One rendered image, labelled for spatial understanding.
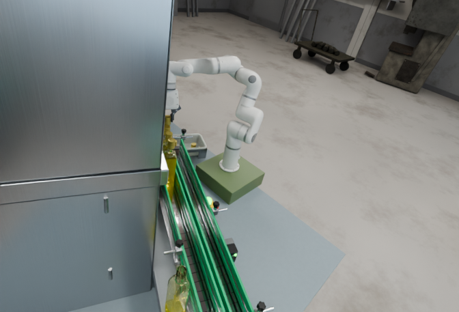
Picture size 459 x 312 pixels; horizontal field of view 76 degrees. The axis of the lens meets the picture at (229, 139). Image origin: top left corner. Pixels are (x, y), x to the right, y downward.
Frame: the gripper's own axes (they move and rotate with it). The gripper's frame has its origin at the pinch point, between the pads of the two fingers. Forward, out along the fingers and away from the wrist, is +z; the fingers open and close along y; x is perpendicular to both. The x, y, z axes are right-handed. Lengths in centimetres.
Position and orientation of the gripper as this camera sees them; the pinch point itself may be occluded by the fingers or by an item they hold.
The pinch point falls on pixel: (167, 117)
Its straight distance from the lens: 153.2
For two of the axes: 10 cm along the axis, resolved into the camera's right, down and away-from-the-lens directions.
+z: -0.8, 9.5, 3.1
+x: -3.9, -3.2, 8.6
